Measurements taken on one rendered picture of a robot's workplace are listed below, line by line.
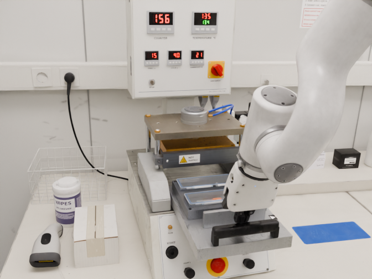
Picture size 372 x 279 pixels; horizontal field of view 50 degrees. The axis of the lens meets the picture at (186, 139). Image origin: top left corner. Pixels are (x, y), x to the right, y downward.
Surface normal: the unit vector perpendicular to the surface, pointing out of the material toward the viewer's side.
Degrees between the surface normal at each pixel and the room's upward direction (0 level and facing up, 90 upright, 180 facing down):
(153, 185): 40
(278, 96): 20
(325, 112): 75
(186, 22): 90
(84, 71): 90
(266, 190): 110
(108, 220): 3
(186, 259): 65
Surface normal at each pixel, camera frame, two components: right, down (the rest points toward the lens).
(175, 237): 0.25, -0.09
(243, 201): 0.21, 0.63
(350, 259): 0.02, -0.94
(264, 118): -0.53, 0.49
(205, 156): 0.26, 0.33
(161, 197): 0.18, -0.50
